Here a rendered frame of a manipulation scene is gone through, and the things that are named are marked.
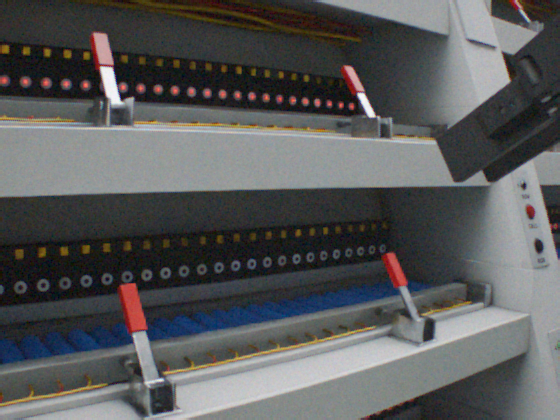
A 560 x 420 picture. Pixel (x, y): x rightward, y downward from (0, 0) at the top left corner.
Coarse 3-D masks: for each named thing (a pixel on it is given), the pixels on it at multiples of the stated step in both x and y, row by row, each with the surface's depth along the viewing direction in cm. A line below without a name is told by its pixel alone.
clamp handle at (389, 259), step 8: (384, 256) 54; (392, 256) 54; (384, 264) 54; (392, 264) 54; (392, 272) 54; (400, 272) 54; (392, 280) 54; (400, 280) 53; (400, 288) 53; (408, 296) 53; (408, 304) 52; (408, 312) 52; (416, 312) 52
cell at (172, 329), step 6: (162, 318) 52; (156, 324) 51; (162, 324) 50; (168, 324) 50; (174, 324) 50; (162, 330) 50; (168, 330) 49; (174, 330) 49; (180, 330) 48; (186, 330) 48; (174, 336) 48
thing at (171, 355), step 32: (448, 288) 63; (288, 320) 51; (320, 320) 52; (352, 320) 54; (384, 320) 57; (96, 352) 40; (128, 352) 41; (160, 352) 42; (192, 352) 44; (224, 352) 46; (256, 352) 48; (0, 384) 35; (32, 384) 37; (64, 384) 38; (96, 384) 40
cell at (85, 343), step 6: (78, 330) 47; (72, 336) 46; (78, 336) 45; (84, 336) 45; (72, 342) 45; (78, 342) 45; (84, 342) 44; (90, 342) 44; (96, 342) 44; (78, 348) 44; (84, 348) 43; (90, 348) 43; (96, 348) 43
